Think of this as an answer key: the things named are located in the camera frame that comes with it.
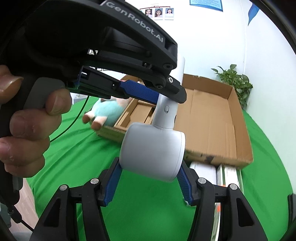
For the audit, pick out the blue wall decal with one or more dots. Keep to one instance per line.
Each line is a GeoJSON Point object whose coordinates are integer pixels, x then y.
{"type": "Point", "coordinates": [253, 12]}

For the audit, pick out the green tablecloth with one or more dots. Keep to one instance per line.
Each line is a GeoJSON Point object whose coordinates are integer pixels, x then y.
{"type": "Point", "coordinates": [81, 150]}

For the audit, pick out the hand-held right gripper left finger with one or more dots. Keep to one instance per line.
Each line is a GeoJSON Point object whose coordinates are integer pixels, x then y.
{"type": "Point", "coordinates": [113, 183]}

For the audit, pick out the blue wall poster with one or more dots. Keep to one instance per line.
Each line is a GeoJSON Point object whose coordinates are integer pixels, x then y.
{"type": "Point", "coordinates": [205, 3]}

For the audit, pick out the row of portrait photos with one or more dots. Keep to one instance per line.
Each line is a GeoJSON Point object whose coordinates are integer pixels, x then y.
{"type": "Point", "coordinates": [158, 13]}

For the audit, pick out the large cardboard box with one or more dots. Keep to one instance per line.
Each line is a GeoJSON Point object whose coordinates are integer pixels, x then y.
{"type": "Point", "coordinates": [208, 115]}

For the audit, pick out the small green potted plant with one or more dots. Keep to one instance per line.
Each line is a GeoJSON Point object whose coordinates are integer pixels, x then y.
{"type": "Point", "coordinates": [233, 78]}

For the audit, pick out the long brown cardboard carton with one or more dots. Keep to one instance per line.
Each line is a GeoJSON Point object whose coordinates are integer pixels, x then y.
{"type": "Point", "coordinates": [141, 112]}

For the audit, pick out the flat white box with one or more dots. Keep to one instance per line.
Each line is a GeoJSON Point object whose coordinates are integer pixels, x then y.
{"type": "Point", "coordinates": [203, 171]}

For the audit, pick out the pink and teal plush pig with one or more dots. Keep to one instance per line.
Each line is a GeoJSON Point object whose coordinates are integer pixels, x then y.
{"type": "Point", "coordinates": [108, 111]}

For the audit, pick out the white hair dryer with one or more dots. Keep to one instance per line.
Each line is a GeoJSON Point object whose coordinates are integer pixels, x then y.
{"type": "Point", "coordinates": [152, 150]}

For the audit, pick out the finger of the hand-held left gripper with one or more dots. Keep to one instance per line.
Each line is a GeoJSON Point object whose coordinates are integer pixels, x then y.
{"type": "Point", "coordinates": [138, 90]}
{"type": "Point", "coordinates": [175, 91]}

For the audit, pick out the person's left hand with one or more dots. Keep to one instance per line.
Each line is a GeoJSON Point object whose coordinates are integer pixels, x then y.
{"type": "Point", "coordinates": [30, 127]}

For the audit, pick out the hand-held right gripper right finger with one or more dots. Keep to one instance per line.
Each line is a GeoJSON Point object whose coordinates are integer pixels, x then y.
{"type": "Point", "coordinates": [185, 185]}

